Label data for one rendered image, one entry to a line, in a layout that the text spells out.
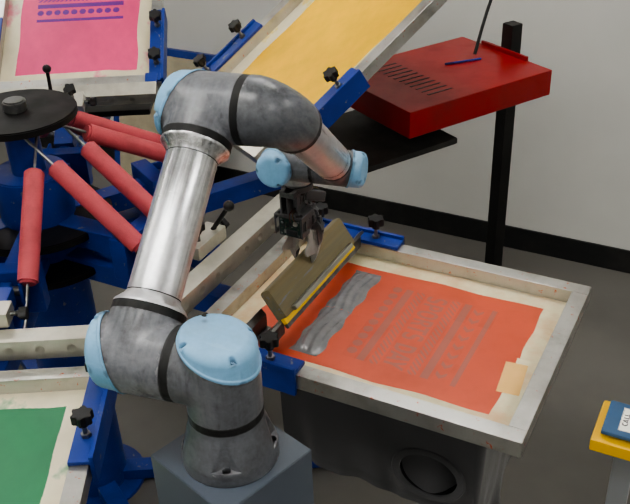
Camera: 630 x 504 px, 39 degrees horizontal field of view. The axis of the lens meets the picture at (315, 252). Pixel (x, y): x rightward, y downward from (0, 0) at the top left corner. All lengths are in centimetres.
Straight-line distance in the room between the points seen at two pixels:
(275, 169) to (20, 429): 74
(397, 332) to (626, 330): 188
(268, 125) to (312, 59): 138
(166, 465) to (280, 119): 57
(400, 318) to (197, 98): 88
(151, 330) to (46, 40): 208
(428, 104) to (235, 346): 173
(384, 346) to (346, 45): 107
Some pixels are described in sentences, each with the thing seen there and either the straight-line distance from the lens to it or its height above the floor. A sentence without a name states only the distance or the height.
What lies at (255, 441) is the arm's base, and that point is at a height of 126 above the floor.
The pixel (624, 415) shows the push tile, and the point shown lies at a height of 97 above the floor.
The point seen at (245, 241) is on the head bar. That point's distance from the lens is 227.
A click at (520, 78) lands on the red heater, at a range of 311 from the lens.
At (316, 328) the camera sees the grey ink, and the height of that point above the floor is 96.
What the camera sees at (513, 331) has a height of 96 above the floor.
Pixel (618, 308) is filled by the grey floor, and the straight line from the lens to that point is 395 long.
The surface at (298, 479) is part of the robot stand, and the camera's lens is 145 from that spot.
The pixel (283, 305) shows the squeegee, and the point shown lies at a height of 106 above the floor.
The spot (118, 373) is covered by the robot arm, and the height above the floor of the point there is 137.
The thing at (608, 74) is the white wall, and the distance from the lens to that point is 384.
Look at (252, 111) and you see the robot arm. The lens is 142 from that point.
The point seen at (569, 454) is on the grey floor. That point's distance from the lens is 322.
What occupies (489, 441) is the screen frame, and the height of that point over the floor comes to 97.
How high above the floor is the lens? 220
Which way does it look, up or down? 31 degrees down
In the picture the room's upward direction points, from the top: 2 degrees counter-clockwise
